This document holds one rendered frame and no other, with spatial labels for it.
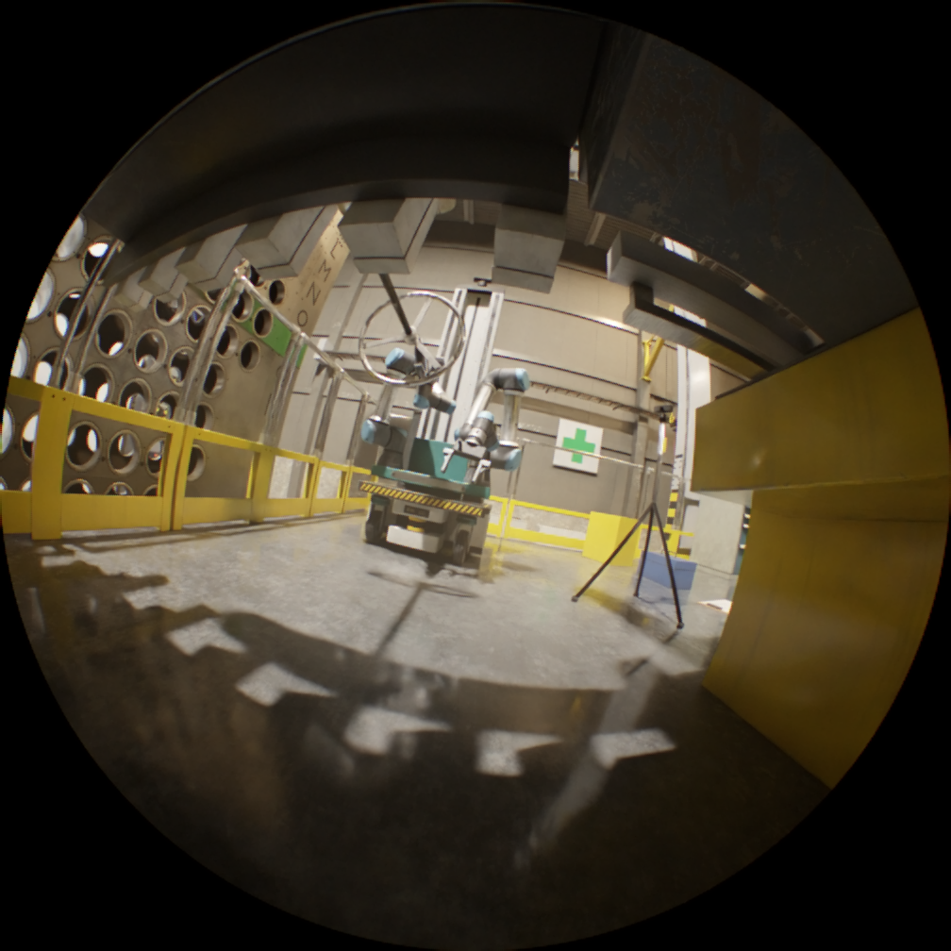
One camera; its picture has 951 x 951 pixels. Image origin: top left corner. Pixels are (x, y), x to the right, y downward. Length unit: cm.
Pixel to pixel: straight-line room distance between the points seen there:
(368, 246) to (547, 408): 795
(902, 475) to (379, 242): 55
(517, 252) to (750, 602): 80
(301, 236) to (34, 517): 98
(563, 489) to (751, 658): 747
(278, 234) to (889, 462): 68
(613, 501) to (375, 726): 823
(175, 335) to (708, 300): 225
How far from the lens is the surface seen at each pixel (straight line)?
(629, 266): 36
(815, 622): 72
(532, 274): 37
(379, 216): 37
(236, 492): 274
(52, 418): 109
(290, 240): 48
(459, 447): 128
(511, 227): 33
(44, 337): 192
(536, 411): 815
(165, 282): 75
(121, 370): 203
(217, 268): 61
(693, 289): 39
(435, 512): 151
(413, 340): 110
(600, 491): 834
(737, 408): 49
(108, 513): 120
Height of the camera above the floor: 37
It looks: 3 degrees up
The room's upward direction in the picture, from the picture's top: 11 degrees clockwise
